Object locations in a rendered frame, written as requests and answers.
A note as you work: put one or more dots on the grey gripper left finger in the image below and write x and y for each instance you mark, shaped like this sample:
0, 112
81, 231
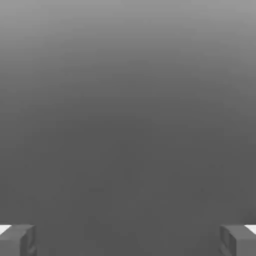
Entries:
14, 243

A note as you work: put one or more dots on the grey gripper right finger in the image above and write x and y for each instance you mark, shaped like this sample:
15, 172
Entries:
241, 243

